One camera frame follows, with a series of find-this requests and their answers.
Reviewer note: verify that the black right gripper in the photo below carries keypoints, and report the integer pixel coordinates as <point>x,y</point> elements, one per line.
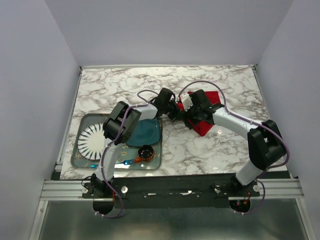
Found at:
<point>184,115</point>

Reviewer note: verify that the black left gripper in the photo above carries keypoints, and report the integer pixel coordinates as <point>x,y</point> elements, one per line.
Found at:
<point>176,109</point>

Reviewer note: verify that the red cloth napkin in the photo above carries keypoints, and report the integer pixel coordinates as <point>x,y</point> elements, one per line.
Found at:
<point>202,128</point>

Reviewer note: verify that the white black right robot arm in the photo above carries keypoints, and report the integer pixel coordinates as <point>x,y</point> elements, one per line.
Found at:
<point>265,143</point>

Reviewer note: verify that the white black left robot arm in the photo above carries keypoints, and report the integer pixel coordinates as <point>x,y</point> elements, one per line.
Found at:
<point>119,127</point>

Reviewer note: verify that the teal square plate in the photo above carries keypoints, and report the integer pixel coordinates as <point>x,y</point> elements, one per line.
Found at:
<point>147,132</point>

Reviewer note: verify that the brown ceramic cup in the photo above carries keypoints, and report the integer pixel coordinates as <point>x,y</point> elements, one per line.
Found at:
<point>145,154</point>

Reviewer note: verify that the glass rectangular tray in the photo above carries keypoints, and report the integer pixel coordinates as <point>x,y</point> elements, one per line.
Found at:
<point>126,153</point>

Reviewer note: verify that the white blue striped plate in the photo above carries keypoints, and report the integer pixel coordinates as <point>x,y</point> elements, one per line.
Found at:
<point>91,142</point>

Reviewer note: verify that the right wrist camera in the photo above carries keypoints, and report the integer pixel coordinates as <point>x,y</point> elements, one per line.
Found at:
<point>192,101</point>

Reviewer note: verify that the blue handled utensil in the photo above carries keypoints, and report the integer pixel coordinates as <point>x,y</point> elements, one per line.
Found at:
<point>125,162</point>

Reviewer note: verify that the black mounting base plate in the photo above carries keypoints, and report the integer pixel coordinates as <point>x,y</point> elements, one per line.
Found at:
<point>177,191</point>

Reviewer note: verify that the aluminium frame rail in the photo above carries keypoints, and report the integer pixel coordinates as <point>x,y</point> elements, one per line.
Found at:
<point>72,190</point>

